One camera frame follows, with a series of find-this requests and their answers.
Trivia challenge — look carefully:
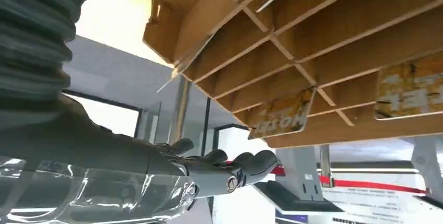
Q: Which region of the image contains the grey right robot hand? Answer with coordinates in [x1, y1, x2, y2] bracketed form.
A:
[0, 94, 278, 224]

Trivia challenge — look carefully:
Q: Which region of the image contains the steel column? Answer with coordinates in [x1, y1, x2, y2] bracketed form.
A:
[169, 77, 192, 144]

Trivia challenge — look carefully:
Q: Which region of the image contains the ribbed grey right arm sleeve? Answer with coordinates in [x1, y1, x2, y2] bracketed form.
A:
[0, 0, 146, 128]

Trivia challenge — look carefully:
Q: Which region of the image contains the orange printed card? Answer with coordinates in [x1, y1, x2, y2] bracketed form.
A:
[248, 87, 316, 140]
[374, 51, 443, 122]

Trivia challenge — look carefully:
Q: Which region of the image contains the grey sign stand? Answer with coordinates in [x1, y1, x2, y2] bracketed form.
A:
[254, 146, 344, 214]

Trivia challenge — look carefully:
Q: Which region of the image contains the red barrier belt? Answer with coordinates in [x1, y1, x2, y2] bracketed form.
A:
[271, 165, 429, 195]

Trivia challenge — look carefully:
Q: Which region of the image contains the wooden compartment card box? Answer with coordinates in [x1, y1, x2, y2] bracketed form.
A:
[142, 0, 443, 149]

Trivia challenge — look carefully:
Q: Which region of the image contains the white printed floor board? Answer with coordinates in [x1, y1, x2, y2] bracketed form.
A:
[275, 187, 443, 224]

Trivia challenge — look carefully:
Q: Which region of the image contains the black window frame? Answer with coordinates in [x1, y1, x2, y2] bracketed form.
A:
[62, 90, 143, 138]

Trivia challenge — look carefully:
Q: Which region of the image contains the metal barrier post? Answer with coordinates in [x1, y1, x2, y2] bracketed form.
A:
[319, 144, 335, 189]

